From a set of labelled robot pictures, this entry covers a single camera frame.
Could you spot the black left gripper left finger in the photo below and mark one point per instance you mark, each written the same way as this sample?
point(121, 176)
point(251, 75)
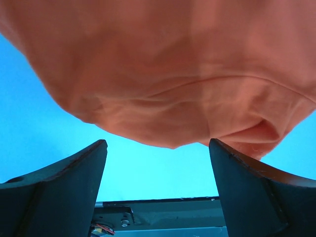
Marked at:
point(55, 201)

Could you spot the orange t shirt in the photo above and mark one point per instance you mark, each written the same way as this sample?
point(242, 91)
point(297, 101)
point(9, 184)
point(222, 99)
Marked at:
point(168, 73)

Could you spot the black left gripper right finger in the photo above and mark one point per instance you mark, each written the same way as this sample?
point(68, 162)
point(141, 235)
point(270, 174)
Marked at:
point(259, 200)

